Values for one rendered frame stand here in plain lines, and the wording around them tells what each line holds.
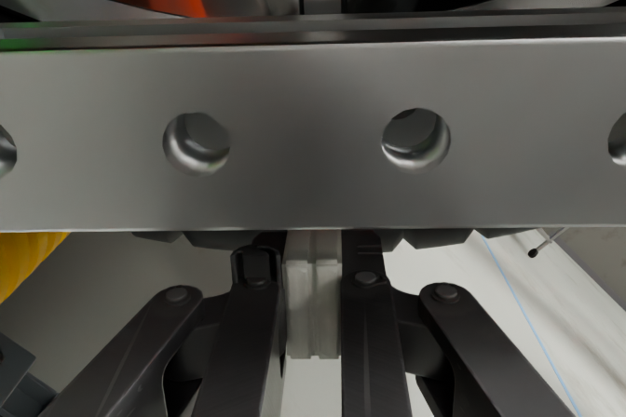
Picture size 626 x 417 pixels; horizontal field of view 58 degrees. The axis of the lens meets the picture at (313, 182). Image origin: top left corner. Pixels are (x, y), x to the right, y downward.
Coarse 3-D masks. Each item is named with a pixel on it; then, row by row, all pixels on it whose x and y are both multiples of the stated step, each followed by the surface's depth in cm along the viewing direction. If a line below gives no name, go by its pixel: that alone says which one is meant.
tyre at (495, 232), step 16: (0, 16) 19; (16, 16) 20; (160, 240) 23; (192, 240) 22; (208, 240) 22; (224, 240) 22; (240, 240) 22; (384, 240) 22; (400, 240) 22; (416, 240) 22; (432, 240) 22; (448, 240) 22; (464, 240) 22
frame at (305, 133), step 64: (0, 64) 11; (64, 64) 11; (128, 64) 11; (192, 64) 11; (256, 64) 11; (320, 64) 11; (384, 64) 11; (448, 64) 11; (512, 64) 11; (576, 64) 11; (0, 128) 13; (64, 128) 12; (128, 128) 11; (192, 128) 16; (256, 128) 11; (320, 128) 11; (384, 128) 11; (448, 128) 11; (512, 128) 11; (576, 128) 11; (0, 192) 12; (64, 192) 12; (128, 192) 12; (192, 192) 12; (256, 192) 12; (320, 192) 12; (384, 192) 12; (448, 192) 12; (512, 192) 12; (576, 192) 12
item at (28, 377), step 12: (24, 384) 62; (36, 384) 62; (12, 396) 61; (24, 396) 62; (36, 396) 63; (48, 396) 63; (0, 408) 57; (12, 408) 60; (24, 408) 61; (36, 408) 62
